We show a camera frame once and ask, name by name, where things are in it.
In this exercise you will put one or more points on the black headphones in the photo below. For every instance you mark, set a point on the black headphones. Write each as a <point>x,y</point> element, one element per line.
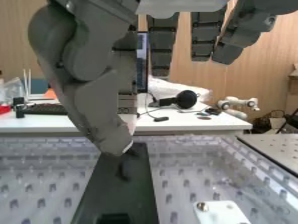
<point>183,99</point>

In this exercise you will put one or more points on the small black stand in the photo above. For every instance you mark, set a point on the small black stand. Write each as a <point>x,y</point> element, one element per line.
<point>18,106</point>

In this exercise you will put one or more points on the clear box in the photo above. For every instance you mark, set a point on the clear box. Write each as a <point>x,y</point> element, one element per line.
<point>199,156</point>

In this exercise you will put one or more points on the red tray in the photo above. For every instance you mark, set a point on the red tray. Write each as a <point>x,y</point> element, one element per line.
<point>3,108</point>

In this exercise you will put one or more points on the computer screen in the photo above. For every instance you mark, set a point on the computer screen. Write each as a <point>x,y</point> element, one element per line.
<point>142,63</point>

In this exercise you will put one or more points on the small white jointed device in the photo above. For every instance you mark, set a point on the small white jointed device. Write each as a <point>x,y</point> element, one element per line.
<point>237,104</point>

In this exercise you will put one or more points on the black plate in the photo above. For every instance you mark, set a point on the black plate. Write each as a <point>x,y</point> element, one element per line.
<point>114,196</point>

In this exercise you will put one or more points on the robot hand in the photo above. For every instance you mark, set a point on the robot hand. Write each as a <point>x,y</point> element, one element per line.
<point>88,66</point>

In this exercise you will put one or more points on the black keyboard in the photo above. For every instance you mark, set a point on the black keyboard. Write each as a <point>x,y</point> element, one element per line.
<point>46,109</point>

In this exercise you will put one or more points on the small white square board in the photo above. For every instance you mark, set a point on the small white square board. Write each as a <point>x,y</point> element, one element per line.
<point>221,213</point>

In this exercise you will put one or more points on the white desk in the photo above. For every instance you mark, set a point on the white desk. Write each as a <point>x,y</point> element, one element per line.
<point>186,123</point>

